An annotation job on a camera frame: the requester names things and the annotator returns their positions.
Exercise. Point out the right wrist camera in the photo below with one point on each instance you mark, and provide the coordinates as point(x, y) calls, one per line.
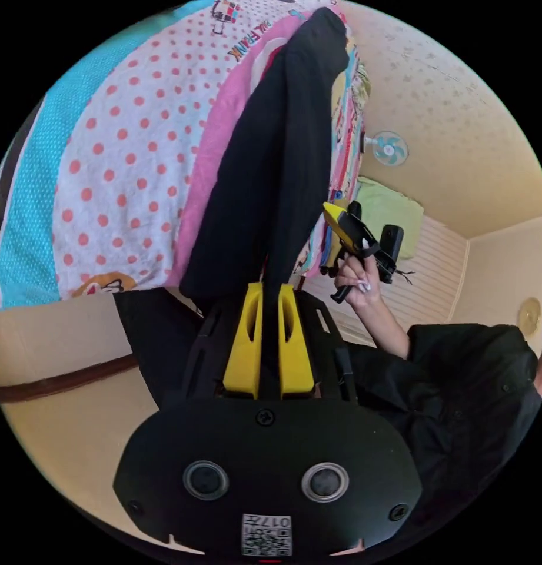
point(393, 243)

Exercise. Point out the person's right hand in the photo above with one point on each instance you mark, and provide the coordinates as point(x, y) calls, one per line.
point(361, 282)

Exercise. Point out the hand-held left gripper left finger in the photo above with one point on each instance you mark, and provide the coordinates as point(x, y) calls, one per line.
point(244, 353)

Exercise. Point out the round ceiling lamp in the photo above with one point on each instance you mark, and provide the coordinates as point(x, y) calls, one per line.
point(530, 314)

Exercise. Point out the person's body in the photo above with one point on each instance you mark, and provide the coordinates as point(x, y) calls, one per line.
point(465, 397)

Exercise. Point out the black pants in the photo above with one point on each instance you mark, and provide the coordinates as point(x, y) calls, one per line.
point(270, 167)

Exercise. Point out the wall fan with blue blades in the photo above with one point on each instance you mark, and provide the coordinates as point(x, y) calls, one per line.
point(389, 149)

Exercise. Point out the bed with printed sheet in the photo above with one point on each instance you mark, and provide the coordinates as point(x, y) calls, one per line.
point(120, 167)

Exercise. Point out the light green cloth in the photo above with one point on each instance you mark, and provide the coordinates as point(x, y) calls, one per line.
point(390, 212)

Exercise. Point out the person's right forearm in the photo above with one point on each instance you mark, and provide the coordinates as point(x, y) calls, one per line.
point(390, 326)

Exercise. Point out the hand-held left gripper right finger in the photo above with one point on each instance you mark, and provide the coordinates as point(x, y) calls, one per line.
point(295, 357)

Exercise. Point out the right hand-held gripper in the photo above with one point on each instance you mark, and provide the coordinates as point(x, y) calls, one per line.
point(359, 234)

